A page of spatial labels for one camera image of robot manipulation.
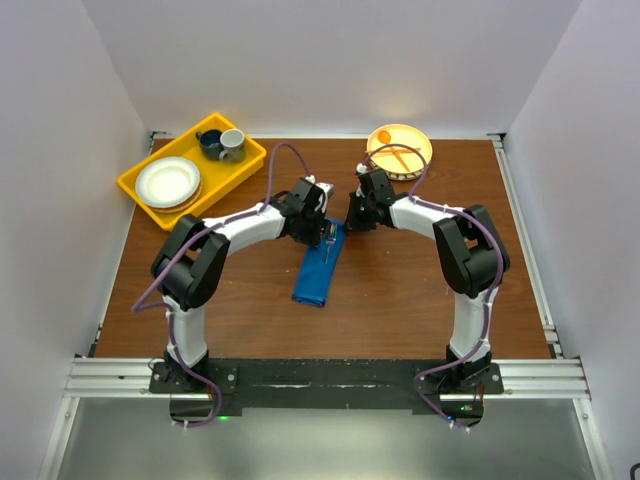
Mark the blue cloth napkin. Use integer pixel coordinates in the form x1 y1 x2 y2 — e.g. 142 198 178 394
292 219 346 307

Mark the dark blue mug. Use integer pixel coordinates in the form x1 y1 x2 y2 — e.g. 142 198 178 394
195 129 222 161

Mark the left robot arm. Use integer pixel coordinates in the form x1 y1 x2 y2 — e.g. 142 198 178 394
151 176 334 393

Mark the grey mug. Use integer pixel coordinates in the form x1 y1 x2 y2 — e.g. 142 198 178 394
219 129 245 163

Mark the orange plastic knife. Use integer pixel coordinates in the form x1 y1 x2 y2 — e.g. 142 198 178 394
365 144 421 155

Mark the orange plastic spoon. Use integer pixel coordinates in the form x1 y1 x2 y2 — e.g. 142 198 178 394
377 130 410 172

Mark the white paper plate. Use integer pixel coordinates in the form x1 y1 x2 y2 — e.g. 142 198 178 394
135 156 201 209

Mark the yellow plastic plate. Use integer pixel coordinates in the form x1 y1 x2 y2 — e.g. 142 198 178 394
366 124 433 181

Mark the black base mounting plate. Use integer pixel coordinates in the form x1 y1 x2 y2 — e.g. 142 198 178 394
149 358 504 422

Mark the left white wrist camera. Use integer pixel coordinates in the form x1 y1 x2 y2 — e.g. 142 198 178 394
304 175 335 213

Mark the iridescent metal fork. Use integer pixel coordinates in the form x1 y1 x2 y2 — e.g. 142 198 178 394
324 223 338 265

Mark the yellow plastic tray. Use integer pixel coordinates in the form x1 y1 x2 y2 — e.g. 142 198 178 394
117 113 266 231

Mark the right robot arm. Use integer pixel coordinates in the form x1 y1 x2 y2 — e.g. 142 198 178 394
346 165 510 393

